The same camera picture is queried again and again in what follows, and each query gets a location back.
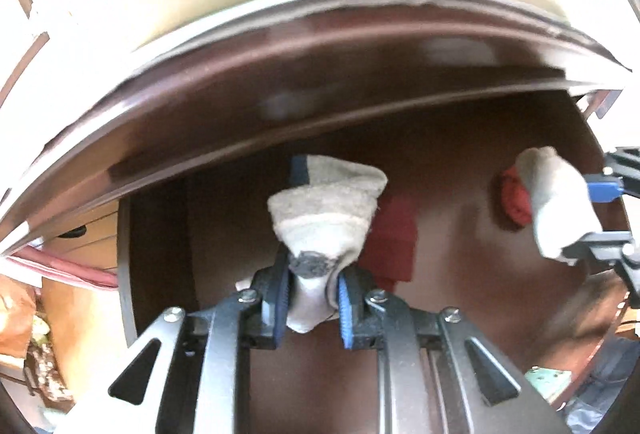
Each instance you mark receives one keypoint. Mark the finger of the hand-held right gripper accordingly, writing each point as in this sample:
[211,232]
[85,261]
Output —
[607,188]
[610,246]

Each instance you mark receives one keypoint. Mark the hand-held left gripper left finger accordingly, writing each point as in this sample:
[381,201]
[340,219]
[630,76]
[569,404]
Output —
[280,299]

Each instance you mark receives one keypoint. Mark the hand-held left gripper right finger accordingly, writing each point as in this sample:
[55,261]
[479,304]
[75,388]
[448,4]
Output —
[346,314]

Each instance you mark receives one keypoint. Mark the bright red underwear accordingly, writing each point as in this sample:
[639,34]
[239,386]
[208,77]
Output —
[515,204]

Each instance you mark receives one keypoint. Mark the white sock with black band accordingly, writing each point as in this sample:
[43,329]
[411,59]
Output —
[325,214]

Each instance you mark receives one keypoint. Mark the dark wooden drawer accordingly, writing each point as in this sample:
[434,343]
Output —
[465,289]

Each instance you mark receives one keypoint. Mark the pale green patterned sheet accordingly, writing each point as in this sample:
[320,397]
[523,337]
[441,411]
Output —
[547,381]

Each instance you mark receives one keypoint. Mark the floral cloth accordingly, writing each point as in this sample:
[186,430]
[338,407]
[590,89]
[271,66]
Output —
[47,364]

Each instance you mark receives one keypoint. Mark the golden brown cloth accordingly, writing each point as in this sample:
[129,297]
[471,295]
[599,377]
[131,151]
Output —
[15,314]

